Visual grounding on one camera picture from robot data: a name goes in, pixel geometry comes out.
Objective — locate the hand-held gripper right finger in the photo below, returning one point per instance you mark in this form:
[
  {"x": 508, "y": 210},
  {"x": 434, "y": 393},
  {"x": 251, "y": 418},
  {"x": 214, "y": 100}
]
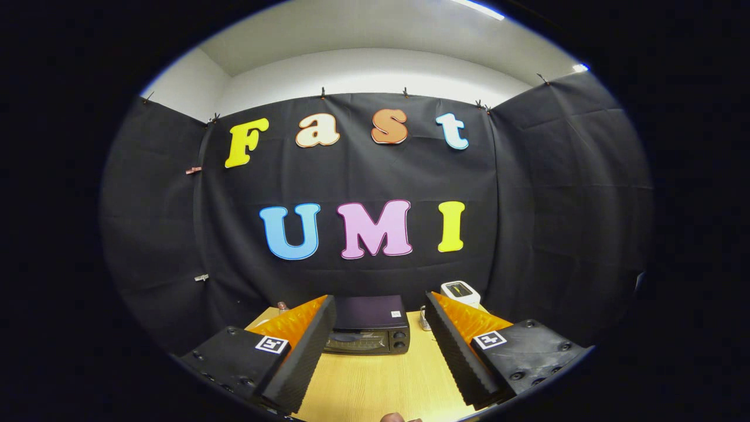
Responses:
[{"x": 454, "y": 354}]

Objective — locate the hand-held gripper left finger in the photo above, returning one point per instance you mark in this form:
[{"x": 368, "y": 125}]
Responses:
[{"x": 304, "y": 360}]

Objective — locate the black toaster oven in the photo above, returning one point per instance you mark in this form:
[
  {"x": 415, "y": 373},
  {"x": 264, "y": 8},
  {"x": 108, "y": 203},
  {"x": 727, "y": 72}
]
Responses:
[{"x": 369, "y": 313}]

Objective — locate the white pop-up toaster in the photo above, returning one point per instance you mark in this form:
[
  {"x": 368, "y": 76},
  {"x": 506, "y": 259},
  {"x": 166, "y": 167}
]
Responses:
[{"x": 460, "y": 291}]

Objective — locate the small ceiling light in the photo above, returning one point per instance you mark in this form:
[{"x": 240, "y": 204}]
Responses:
[{"x": 580, "y": 68}]

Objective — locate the long ceiling light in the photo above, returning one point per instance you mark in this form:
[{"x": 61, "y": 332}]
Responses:
[{"x": 477, "y": 9}]

